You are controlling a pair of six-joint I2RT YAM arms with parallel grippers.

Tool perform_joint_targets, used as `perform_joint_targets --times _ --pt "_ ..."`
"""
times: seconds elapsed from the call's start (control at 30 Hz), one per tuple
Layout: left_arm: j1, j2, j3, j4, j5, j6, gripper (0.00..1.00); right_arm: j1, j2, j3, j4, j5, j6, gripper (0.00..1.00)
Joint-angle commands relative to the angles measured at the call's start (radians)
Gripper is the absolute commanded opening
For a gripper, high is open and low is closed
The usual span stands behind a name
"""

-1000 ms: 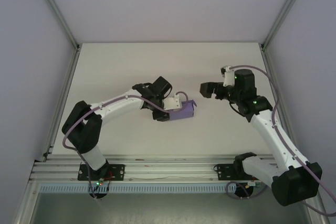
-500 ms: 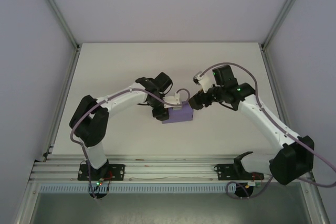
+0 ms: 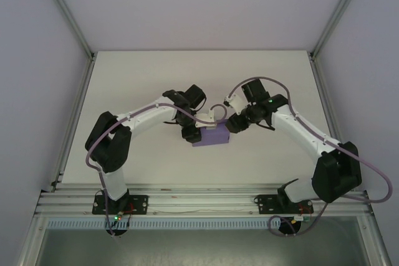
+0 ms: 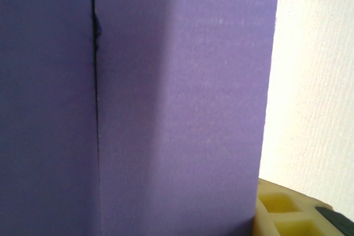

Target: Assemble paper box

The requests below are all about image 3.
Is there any right aluminium table side rail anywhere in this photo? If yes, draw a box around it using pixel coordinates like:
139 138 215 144
308 55 344 144

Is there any aluminium table side rail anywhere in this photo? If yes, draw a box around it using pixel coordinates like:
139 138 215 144
308 55 344 144
49 54 96 192

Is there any black round grommet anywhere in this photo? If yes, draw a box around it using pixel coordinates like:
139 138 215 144
277 218 303 236
105 227 129 237

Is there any left black round grommet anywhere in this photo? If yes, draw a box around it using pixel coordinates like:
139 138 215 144
105 227 129 237

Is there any grey metal sheet panel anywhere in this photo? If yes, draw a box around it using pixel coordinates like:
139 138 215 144
36 228 374 266

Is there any right black round grommet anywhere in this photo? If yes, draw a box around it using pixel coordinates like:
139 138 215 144
277 218 303 236

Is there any right lower aluminium frame bar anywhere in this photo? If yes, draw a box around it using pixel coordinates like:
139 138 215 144
357 216 394 266

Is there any right aluminium frame post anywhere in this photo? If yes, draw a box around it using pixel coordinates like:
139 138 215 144
308 0 372 59

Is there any left aluminium table side rail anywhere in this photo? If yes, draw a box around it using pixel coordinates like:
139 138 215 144
49 54 96 192

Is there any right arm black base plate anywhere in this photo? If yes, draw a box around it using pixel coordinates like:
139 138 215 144
254 194 314 216

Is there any purple paper box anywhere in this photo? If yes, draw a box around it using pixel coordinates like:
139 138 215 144
190 122 232 149

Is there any aluminium mounting rail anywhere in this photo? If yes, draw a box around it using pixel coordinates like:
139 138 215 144
34 184 374 217

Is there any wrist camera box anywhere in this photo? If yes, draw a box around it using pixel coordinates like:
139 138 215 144
223 91 245 116
195 112 218 130

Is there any aluminium frame post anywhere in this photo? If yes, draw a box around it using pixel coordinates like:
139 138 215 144
38 0 96 60
308 0 372 59

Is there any slotted grey cable duct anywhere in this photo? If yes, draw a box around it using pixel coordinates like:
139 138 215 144
46 219 281 230

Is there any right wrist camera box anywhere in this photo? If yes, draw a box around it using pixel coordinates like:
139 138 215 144
223 91 245 116

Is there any aluminium frame bar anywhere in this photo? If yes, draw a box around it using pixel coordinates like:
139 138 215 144
357 216 394 266
17 216 48 266

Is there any left aluminium frame post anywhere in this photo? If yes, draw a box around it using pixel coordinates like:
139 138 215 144
38 0 96 60

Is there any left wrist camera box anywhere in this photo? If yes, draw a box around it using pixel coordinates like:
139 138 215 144
195 112 218 130

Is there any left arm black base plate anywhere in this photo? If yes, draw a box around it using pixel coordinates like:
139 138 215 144
91 194 149 216

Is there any left lower aluminium frame bar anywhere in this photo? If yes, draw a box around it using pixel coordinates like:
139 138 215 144
17 216 48 266

